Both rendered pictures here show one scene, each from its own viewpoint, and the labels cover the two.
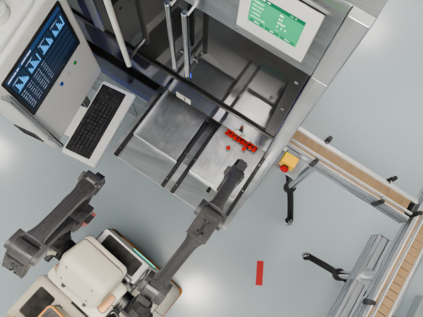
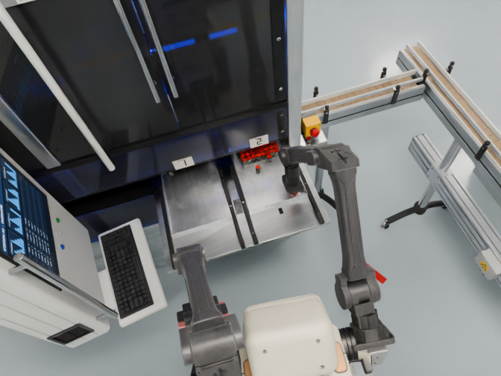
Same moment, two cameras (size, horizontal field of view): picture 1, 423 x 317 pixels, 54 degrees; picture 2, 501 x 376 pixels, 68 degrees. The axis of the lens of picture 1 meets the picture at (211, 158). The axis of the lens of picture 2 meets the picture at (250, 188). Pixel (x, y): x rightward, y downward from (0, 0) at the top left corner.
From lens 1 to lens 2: 0.80 m
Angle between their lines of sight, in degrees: 22
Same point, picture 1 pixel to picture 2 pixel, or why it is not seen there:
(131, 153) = not seen: hidden behind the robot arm
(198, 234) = (344, 163)
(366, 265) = (434, 162)
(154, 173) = (224, 246)
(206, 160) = (252, 195)
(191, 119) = (206, 181)
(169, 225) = not seen: hidden behind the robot
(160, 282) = (358, 265)
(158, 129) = (188, 213)
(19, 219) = not seen: outside the picture
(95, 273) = (300, 320)
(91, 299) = (326, 353)
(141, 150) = (192, 241)
